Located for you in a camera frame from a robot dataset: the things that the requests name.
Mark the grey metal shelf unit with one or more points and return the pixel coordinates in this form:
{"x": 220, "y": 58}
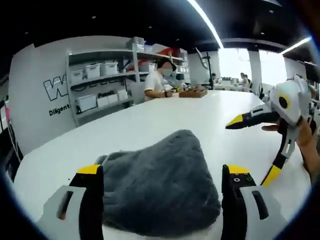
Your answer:
{"x": 136, "y": 62}

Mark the black tripod stand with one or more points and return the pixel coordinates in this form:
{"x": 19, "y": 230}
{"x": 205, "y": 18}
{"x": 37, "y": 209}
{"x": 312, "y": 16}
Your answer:
{"x": 208, "y": 70}

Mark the wooden tray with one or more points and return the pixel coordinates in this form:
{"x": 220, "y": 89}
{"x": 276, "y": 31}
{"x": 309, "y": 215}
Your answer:
{"x": 192, "y": 93}

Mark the group of white storage bins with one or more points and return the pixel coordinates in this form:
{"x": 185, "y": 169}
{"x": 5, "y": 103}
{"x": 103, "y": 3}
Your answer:
{"x": 93, "y": 70}

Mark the person's right hand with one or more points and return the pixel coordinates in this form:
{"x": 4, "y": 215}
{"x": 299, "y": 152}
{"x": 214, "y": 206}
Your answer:
{"x": 306, "y": 133}

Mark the pink hanging cloth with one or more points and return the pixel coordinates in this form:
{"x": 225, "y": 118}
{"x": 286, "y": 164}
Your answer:
{"x": 8, "y": 112}

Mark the ceiling light strip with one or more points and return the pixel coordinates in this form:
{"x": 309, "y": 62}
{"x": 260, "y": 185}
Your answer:
{"x": 296, "y": 45}
{"x": 206, "y": 22}

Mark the grey plush towel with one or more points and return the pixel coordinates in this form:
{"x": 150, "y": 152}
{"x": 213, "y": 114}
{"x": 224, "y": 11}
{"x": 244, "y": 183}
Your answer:
{"x": 155, "y": 187}

